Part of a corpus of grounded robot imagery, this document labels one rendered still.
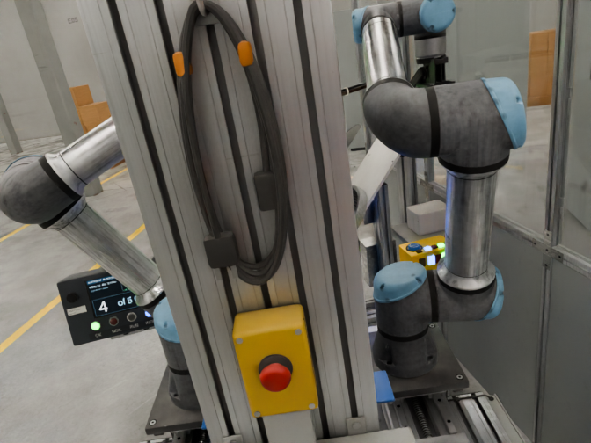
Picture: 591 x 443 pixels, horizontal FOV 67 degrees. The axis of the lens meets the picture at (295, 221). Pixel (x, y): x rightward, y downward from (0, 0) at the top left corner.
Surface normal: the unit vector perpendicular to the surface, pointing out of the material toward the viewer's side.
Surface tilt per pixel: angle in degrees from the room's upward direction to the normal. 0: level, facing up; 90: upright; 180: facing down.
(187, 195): 90
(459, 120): 80
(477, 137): 106
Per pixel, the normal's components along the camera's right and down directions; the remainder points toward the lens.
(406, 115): -0.51, -0.02
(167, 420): -0.15, -0.92
